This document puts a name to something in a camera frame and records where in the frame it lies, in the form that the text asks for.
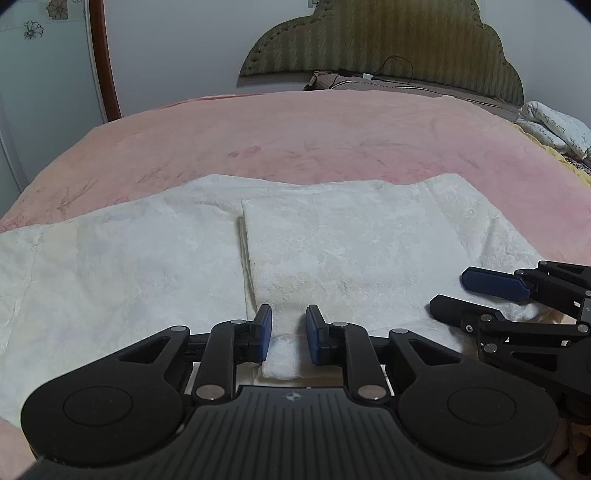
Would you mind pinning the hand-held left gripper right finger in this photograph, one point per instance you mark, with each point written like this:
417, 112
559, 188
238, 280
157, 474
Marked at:
315, 334

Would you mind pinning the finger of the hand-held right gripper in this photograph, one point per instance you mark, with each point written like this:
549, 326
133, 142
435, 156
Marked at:
489, 323
494, 282

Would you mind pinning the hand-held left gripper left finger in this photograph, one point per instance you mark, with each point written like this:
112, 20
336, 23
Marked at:
263, 332

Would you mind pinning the white pants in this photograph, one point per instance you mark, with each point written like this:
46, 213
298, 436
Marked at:
115, 277

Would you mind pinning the white printed quilt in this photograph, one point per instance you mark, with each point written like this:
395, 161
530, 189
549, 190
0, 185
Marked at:
554, 124

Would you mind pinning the pink blanket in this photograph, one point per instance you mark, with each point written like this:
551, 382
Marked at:
300, 138

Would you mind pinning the brown pillow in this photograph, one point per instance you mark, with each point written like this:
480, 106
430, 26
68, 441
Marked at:
351, 82

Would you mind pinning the olive padded headboard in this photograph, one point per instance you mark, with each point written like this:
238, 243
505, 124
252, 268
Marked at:
369, 41

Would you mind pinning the pale wardrobe doors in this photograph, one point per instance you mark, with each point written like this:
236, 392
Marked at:
46, 92

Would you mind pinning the brown wooden frame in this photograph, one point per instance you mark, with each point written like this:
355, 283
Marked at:
104, 60

